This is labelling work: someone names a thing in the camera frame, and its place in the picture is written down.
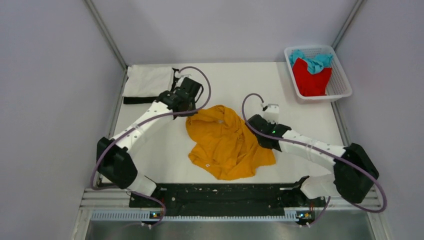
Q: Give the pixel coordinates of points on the teal t shirt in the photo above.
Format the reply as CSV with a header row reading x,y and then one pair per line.
x,y
315,64

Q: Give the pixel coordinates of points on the folded white t shirt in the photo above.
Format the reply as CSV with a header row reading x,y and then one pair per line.
x,y
149,81

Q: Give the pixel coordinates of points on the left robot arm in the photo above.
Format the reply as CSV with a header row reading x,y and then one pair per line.
x,y
115,156

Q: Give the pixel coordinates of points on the right aluminium frame post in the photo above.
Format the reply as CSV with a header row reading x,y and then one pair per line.
x,y
358,5

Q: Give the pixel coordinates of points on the folded black t shirt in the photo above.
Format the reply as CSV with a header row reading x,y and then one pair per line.
x,y
139,100

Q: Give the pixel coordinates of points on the red t shirt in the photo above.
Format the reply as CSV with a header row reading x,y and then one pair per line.
x,y
310,85

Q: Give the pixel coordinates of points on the yellow t shirt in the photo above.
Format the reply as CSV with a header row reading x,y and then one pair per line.
x,y
224,146

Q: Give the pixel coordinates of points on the left aluminium frame post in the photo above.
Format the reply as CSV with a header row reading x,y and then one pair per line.
x,y
104,31

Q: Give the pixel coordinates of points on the white plastic basket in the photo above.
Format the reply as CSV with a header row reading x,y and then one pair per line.
x,y
338,86

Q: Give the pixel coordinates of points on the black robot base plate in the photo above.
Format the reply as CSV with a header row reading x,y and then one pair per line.
x,y
226,199

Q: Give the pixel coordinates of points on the aluminium frame post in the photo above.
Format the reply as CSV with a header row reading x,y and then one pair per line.
x,y
358,5
104,31

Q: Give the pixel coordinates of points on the white slotted cable duct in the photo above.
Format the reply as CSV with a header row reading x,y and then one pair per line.
x,y
148,216

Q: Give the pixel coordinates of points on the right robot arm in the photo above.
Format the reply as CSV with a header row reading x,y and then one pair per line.
x,y
350,168

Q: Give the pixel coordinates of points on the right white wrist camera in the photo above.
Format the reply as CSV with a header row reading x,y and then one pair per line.
x,y
271,112

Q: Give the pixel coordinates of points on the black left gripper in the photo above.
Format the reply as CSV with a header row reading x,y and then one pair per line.
x,y
193,106

